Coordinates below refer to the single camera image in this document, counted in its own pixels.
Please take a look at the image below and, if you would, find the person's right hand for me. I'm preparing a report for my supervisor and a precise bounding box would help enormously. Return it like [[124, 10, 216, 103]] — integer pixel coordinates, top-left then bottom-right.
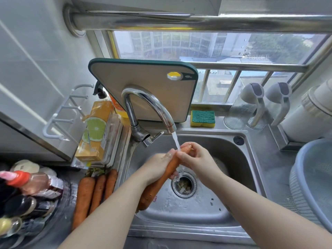
[[176, 142, 226, 188]]

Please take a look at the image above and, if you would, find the person's left hand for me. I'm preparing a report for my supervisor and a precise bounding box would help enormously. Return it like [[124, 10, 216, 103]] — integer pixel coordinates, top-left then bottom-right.
[[140, 148, 179, 188]]

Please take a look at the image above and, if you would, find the chrome faucet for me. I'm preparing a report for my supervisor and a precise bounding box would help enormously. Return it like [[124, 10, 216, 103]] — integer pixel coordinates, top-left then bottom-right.
[[121, 86, 177, 148]]

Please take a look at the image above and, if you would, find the slim orange carrot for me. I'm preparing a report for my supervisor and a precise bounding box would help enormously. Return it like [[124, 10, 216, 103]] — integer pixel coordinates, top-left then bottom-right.
[[89, 169, 107, 215]]

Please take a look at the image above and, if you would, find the orange carrot with leafy stem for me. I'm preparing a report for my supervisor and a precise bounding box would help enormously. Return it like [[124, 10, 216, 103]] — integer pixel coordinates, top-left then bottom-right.
[[71, 168, 96, 231]]

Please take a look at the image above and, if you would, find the blue plastic colander basin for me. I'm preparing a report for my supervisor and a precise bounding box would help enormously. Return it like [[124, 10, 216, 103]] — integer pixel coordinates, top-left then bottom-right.
[[289, 138, 332, 232]]

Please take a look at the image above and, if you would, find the person's left forearm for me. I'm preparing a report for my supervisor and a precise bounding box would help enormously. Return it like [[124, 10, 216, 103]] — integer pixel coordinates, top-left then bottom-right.
[[57, 173, 148, 249]]

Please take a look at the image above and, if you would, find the person's right forearm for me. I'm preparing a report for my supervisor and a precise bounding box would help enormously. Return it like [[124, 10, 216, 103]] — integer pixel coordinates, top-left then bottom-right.
[[214, 173, 332, 249]]

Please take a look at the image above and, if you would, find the steel drain strainer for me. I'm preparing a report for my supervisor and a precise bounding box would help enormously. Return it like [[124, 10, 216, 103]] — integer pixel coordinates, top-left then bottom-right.
[[172, 171, 197, 199]]

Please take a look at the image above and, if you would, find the stainless steel sink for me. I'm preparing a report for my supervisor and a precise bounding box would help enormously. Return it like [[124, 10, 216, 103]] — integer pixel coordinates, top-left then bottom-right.
[[114, 128, 268, 244]]

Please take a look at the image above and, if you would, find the yellow green sponge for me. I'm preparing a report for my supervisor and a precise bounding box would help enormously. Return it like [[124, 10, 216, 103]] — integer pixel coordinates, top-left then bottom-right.
[[190, 110, 216, 128]]

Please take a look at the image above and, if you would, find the white plastic tray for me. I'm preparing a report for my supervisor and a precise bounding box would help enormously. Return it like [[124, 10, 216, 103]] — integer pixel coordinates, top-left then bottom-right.
[[89, 114, 123, 168]]

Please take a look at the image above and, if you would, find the transparent plastic packet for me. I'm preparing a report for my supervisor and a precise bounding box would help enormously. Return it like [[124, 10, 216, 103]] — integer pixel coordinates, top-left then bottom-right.
[[102, 114, 120, 164]]

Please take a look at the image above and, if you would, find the glass pitcher with grey lid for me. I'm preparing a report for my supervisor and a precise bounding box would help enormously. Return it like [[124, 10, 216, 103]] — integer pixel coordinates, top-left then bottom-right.
[[246, 81, 293, 130], [223, 83, 266, 130]]

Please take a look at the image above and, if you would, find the yellow dish soap pump bottle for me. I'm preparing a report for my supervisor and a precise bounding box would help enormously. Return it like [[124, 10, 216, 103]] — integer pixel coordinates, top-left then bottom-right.
[[93, 81, 129, 118]]

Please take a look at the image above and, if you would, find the orange box with lime picture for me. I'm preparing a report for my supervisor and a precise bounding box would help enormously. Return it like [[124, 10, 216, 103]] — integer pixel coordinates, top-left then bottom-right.
[[75, 101, 115, 163]]

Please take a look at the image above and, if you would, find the clear plastic bag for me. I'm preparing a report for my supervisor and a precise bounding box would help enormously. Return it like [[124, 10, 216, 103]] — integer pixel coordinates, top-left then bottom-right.
[[71, 158, 91, 169]]

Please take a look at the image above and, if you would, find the beige green-rimmed cutting board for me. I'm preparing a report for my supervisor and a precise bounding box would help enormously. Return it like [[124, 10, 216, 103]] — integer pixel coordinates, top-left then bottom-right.
[[88, 58, 199, 123]]

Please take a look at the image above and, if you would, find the white capped bottle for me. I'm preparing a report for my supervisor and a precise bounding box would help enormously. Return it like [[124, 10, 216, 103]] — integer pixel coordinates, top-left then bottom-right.
[[39, 166, 57, 178]]

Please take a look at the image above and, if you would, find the red capped sauce bottle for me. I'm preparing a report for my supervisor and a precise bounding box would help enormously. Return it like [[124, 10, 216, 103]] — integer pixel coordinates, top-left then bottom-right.
[[0, 170, 64, 200]]

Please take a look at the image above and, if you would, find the window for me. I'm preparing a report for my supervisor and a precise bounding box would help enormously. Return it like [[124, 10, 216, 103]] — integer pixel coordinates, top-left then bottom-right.
[[108, 31, 332, 105]]

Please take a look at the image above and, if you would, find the beige capped bottle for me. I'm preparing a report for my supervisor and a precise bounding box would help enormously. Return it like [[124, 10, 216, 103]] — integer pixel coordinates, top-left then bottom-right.
[[10, 160, 40, 174]]

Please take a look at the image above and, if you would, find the dark soy sauce bottle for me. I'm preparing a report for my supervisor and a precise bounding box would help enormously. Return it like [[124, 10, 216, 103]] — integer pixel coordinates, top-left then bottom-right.
[[4, 195, 56, 218]]

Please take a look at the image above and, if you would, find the steel overhead pipe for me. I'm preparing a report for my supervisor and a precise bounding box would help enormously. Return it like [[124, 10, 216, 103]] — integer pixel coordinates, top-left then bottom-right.
[[63, 3, 332, 38]]

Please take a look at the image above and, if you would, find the black capped dark bottle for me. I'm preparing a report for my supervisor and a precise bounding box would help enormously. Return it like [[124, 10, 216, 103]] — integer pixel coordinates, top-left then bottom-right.
[[0, 180, 17, 203]]

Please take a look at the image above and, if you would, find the yellow capped bottle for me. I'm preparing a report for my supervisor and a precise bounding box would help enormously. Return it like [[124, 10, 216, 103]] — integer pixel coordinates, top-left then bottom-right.
[[0, 216, 47, 238]]

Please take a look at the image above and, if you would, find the white duct pipe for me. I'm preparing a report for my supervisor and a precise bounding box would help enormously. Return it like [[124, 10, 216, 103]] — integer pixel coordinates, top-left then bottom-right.
[[281, 79, 332, 143]]

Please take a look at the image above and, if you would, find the steel window guard rail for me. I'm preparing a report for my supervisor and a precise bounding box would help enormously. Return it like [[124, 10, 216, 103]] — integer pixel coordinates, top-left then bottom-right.
[[192, 62, 311, 104]]

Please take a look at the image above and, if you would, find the white wall hook rack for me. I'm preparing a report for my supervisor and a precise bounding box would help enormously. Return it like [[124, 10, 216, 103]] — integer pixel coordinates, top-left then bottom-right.
[[42, 83, 94, 141]]

